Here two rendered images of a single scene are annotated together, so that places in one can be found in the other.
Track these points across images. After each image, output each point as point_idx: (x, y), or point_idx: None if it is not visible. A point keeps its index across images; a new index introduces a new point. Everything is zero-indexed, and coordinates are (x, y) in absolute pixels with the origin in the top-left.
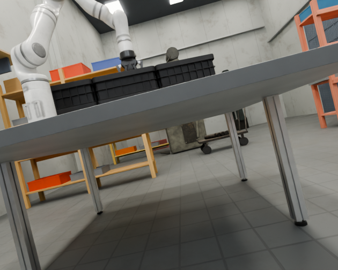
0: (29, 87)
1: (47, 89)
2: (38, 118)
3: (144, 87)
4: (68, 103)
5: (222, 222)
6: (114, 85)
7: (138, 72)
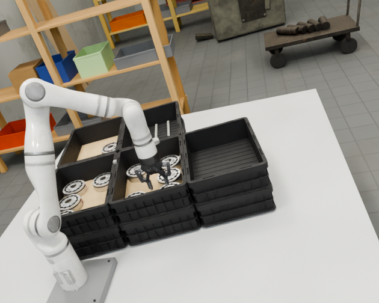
0: (55, 261)
1: (70, 254)
2: (70, 284)
3: (174, 208)
4: (86, 228)
5: None
6: (136, 208)
7: (166, 193)
